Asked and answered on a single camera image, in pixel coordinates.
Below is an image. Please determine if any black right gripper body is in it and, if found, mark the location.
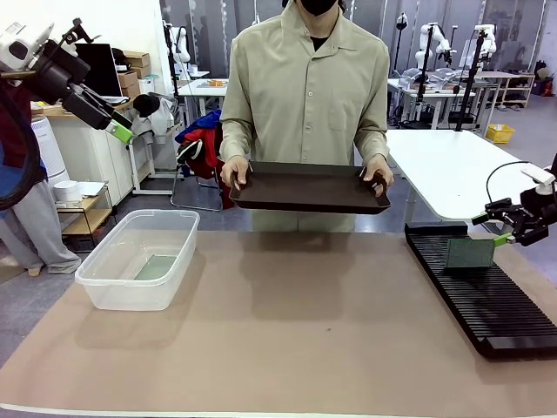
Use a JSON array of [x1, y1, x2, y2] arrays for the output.
[[517, 186, 557, 236]]

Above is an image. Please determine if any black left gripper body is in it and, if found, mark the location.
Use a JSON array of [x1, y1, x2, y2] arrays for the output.
[[60, 86, 112, 131]]

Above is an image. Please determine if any green perforated circuit board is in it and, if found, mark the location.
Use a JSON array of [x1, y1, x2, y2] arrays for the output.
[[133, 254, 178, 280], [443, 237, 497, 274]]

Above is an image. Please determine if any dark brown plastic tray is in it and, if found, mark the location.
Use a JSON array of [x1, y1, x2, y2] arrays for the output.
[[229, 160, 392, 215]]

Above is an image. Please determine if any person's right forearm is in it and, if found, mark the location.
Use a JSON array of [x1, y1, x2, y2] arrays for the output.
[[219, 125, 253, 163]]

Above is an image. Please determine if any person's left forearm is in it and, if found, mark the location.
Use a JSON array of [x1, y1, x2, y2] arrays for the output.
[[354, 125, 391, 166]]

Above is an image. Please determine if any person's right hand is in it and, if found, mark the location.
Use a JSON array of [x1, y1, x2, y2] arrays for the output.
[[219, 157, 252, 191]]

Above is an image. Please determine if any person's left hand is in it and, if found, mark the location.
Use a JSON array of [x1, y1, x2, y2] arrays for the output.
[[359, 156, 395, 197]]

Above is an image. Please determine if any black cap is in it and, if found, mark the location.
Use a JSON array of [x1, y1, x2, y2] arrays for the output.
[[132, 93, 161, 118]]

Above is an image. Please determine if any white cabinet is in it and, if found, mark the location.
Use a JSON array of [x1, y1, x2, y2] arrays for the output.
[[43, 98, 137, 206]]

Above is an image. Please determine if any black computer monitor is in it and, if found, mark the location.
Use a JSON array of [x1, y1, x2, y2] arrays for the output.
[[74, 42, 124, 99]]

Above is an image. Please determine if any grey white garment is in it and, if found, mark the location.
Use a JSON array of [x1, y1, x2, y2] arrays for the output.
[[129, 98, 184, 145]]

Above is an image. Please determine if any white air purifier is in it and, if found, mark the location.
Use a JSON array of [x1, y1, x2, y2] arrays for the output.
[[29, 115, 70, 184]]

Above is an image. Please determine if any black slotted PCB rack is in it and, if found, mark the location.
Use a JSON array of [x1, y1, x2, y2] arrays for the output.
[[404, 221, 557, 361]]

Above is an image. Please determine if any yellow plastic basket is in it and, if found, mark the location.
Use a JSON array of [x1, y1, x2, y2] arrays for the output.
[[486, 123, 516, 145]]

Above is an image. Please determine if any round white device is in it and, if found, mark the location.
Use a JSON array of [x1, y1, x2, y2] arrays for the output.
[[52, 179, 83, 204]]

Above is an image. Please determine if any red blue clothes pile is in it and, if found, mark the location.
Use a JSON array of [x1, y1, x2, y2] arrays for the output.
[[174, 111, 224, 179]]

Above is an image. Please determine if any white background desk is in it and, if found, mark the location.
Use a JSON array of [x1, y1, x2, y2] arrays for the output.
[[176, 78, 230, 118]]

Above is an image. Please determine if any small wooden metal shelf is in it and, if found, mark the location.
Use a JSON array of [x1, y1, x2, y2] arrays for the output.
[[55, 182, 115, 253]]

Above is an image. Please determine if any wooden background shelf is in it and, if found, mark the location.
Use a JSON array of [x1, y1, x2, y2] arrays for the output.
[[478, 71, 536, 110]]

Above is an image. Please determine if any bystander in grey trousers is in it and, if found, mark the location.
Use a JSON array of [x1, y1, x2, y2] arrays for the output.
[[0, 82, 83, 276]]

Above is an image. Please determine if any black tripod pole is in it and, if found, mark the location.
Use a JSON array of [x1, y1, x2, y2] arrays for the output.
[[454, 25, 488, 131]]

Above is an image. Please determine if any clear plastic storage box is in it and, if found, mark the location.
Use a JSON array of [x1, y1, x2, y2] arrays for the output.
[[74, 208, 201, 312]]

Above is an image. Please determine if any person's beige shirt torso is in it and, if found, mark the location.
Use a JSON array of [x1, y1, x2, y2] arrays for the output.
[[219, 0, 391, 232]]

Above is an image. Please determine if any black lamp stand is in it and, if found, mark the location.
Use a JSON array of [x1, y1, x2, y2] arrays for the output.
[[393, 11, 410, 127]]

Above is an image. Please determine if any black face mask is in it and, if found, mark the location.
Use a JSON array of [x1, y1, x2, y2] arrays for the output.
[[301, 0, 339, 17]]

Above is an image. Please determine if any black camera cable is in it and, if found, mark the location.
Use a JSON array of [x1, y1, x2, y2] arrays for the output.
[[486, 160, 539, 208]]

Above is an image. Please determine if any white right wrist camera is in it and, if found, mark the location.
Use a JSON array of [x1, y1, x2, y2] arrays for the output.
[[520, 165, 557, 185]]

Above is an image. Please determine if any black left wrist mount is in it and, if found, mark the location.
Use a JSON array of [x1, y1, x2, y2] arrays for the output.
[[24, 17, 95, 106]]

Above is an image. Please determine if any metal chair frame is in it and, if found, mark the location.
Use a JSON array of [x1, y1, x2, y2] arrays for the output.
[[170, 167, 224, 213]]

